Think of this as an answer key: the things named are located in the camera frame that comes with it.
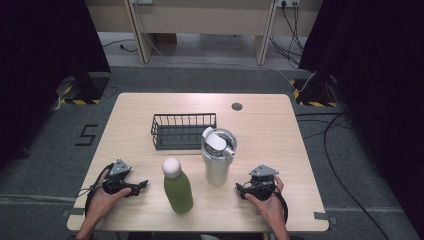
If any white wall socket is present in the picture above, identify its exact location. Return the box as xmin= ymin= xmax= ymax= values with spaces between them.
xmin=276 ymin=0 xmax=302 ymax=9

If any dark wire basket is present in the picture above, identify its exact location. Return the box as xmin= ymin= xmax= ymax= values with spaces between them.
xmin=150 ymin=112 xmax=218 ymax=151

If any person's left hand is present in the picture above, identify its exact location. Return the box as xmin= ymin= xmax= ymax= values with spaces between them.
xmin=85 ymin=169 xmax=133 ymax=222

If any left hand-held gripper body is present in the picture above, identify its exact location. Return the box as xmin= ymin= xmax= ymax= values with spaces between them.
xmin=101 ymin=158 xmax=134 ymax=197

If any white tumbler with lid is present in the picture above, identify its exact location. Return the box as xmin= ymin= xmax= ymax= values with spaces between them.
xmin=200 ymin=126 xmax=239 ymax=187

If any grey tape strip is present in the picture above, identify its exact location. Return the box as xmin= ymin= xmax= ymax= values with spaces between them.
xmin=61 ymin=207 xmax=86 ymax=218
xmin=313 ymin=211 xmax=338 ymax=225

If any light wooden desk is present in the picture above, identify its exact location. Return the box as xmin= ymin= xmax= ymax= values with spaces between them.
xmin=84 ymin=0 xmax=324 ymax=67

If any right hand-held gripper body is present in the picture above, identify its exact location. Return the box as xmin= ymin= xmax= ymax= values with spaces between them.
xmin=247 ymin=163 xmax=280 ymax=202

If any short black floor cable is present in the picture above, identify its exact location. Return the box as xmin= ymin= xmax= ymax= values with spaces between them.
xmin=101 ymin=38 xmax=138 ymax=54

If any long black floor cable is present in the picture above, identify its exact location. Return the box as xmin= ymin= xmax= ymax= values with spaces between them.
xmin=295 ymin=111 xmax=392 ymax=240

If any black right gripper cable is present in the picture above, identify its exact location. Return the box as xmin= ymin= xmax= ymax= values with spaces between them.
xmin=275 ymin=190 xmax=290 ymax=225

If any bundle of black hanging cables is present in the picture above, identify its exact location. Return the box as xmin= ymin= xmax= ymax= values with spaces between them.
xmin=268 ymin=1 xmax=306 ymax=69

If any stand base with hazard tape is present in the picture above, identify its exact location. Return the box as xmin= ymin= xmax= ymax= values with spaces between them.
xmin=54 ymin=71 xmax=112 ymax=106
xmin=289 ymin=77 xmax=338 ymax=108

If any dark curtain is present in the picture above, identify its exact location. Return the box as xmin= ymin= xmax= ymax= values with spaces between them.
xmin=297 ymin=0 xmax=424 ymax=231
xmin=0 ymin=0 xmax=112 ymax=171

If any person's right hand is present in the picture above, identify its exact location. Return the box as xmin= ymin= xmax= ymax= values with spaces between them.
xmin=244 ymin=175 xmax=289 ymax=229

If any green bottle with white cap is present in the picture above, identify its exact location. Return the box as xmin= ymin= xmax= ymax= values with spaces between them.
xmin=161 ymin=156 xmax=194 ymax=215

